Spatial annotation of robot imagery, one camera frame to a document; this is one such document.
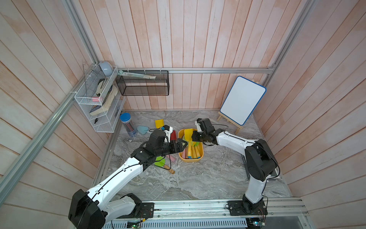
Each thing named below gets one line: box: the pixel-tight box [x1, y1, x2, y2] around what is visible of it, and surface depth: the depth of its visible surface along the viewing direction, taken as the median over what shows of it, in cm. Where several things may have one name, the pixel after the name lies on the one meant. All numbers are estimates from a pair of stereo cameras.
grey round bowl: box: [99, 61, 113, 77], surface depth 84 cm
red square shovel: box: [170, 130, 177, 142], surface depth 105 cm
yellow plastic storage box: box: [177, 128, 204, 163], surface depth 94 cm
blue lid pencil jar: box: [119, 112, 138, 138], surface depth 95 cm
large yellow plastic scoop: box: [184, 128, 194, 159], surface depth 95 cm
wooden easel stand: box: [217, 111, 244, 135], surface depth 106 cm
